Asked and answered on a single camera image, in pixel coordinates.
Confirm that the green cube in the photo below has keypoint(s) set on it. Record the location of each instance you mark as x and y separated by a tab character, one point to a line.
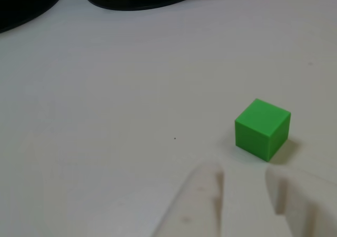
260	131

